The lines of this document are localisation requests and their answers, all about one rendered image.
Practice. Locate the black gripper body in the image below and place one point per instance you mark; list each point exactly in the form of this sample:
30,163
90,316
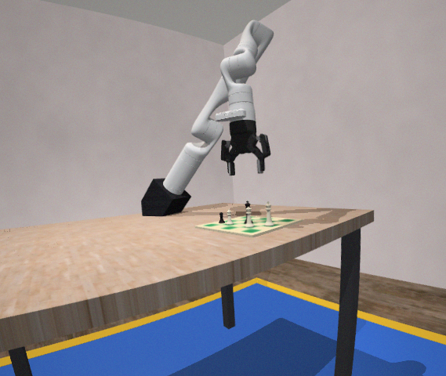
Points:
240,130

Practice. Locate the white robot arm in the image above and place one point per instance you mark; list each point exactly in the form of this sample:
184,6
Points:
229,89

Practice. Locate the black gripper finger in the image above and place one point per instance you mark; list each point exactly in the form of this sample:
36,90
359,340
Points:
260,155
229,157

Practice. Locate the green and cream chessboard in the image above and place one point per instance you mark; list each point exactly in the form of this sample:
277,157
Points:
238,228

